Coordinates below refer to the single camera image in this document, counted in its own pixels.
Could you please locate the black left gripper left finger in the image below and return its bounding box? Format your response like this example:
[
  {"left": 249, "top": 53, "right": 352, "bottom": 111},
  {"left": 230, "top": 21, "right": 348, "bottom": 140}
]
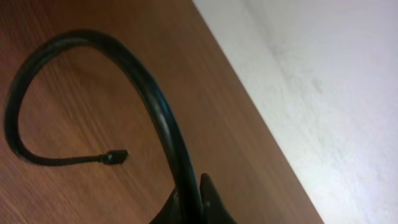
[{"left": 149, "top": 189, "right": 183, "bottom": 224}]

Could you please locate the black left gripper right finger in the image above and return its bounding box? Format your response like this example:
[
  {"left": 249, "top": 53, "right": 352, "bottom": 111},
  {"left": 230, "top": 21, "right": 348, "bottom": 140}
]
[{"left": 200, "top": 173, "right": 236, "bottom": 224}]

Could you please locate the thick black HDMI cable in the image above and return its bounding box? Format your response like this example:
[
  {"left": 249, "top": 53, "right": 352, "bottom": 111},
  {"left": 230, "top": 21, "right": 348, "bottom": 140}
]
[{"left": 2, "top": 29, "right": 205, "bottom": 224}]

